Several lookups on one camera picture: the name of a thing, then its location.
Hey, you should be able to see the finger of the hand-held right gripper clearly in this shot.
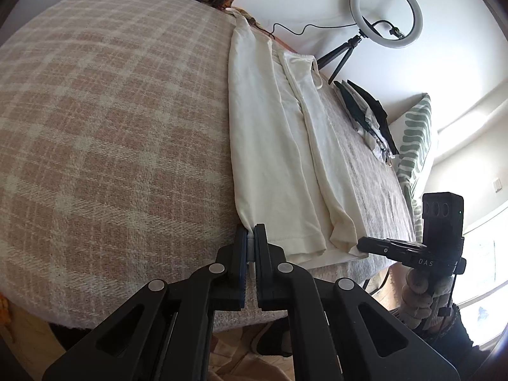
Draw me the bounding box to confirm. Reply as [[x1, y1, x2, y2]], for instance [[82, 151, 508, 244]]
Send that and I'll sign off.
[[356, 236, 427, 266]]

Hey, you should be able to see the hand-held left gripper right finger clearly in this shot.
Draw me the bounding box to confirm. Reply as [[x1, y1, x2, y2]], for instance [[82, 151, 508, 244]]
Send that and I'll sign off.
[[254, 224, 464, 381]]

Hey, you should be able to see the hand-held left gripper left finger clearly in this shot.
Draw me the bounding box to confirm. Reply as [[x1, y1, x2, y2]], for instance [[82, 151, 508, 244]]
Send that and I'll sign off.
[[42, 224, 249, 381]]

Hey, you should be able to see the white camisole top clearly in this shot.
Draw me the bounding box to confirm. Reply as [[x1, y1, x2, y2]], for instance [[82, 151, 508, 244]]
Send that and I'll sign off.
[[227, 8, 368, 269]]

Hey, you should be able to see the person's right forearm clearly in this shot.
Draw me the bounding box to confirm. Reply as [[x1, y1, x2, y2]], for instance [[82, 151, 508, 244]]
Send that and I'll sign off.
[[431, 304, 483, 356]]

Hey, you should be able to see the stack of folded clothes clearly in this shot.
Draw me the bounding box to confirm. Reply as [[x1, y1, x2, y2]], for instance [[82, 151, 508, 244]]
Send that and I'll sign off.
[[332, 79, 400, 168]]

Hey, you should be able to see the person's right hand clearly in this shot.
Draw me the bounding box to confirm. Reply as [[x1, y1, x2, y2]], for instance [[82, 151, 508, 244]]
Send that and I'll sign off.
[[398, 266, 454, 328]]

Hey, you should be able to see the green patterned pillow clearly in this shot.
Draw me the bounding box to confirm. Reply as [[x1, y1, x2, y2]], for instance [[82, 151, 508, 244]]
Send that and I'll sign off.
[[390, 93, 440, 227]]

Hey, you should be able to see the beige plaid blanket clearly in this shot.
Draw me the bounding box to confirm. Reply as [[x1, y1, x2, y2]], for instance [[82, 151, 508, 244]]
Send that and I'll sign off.
[[0, 0, 418, 331]]

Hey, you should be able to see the small black tripod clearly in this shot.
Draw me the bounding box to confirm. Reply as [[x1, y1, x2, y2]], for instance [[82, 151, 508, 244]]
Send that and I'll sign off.
[[315, 34, 364, 85]]

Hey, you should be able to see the white ring light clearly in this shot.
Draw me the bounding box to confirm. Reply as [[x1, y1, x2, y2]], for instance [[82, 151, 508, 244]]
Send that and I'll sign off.
[[349, 0, 424, 51]]

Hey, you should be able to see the black cable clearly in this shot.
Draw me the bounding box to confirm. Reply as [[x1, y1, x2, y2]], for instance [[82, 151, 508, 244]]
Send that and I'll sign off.
[[254, 19, 360, 41]]

